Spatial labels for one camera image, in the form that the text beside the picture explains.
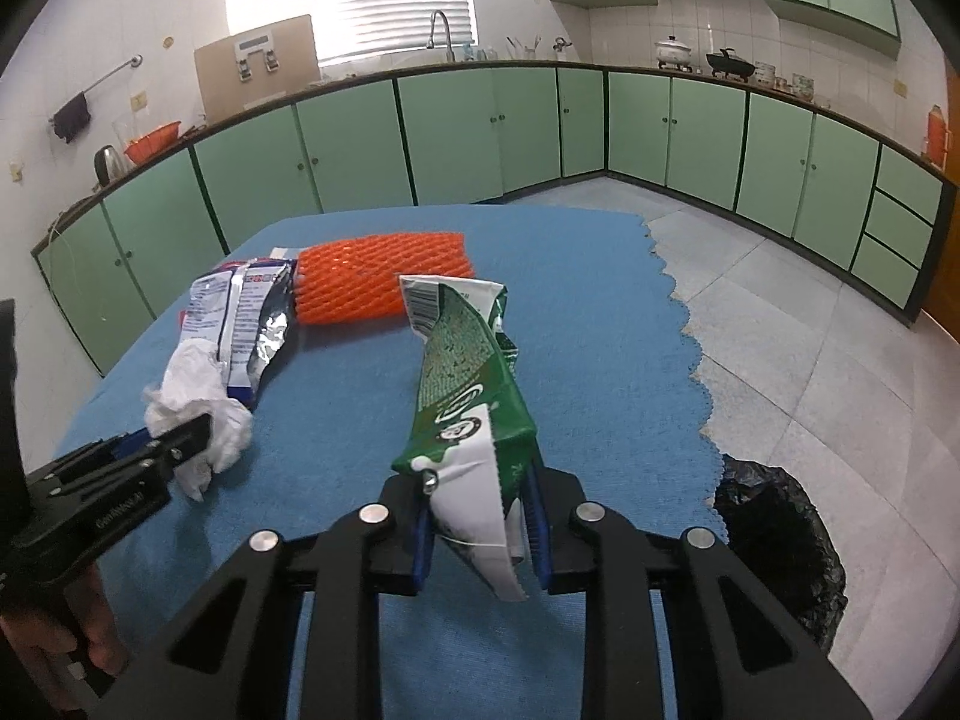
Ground black wok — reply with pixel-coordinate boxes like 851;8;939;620
705;47;755;80

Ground steel kitchen faucet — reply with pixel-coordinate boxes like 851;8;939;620
427;10;457;65

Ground dark hanging towel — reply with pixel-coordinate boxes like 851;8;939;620
51;92;92;145

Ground blue scalloped table mat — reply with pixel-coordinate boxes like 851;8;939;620
56;208;725;720

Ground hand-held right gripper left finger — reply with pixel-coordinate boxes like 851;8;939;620
124;472;436;720

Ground steel electric kettle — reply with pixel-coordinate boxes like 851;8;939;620
93;144;127;187

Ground brown cardboard box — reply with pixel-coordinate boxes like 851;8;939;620
193;13;322;125

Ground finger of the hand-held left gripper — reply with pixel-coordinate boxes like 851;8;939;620
52;429;155;477
26;416;212;502

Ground long orange foam net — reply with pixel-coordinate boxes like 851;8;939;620
294;231;473;326

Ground brown wooden door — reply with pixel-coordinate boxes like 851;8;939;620
924;187;960;346

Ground black trash bag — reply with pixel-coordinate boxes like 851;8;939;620
711;454;848;653

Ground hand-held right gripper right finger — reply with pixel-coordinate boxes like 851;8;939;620
523;457;875;720

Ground white tissue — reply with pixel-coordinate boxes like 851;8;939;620
142;337;254;503

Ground white window blind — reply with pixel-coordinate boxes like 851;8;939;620
225;0;479;65

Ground orange plastic basin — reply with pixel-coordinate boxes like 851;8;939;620
124;120;183;164

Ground dark green white wrapper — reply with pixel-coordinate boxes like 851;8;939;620
390;274;539;602

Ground person's left hand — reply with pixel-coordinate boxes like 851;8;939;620
0;562;125;717

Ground steel towel rail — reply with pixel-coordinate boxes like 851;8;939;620
51;55;143;125

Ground green lower kitchen cabinets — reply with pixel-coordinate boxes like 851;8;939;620
31;60;959;377

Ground red blue white snack packet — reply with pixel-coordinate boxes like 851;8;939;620
180;257;299;413

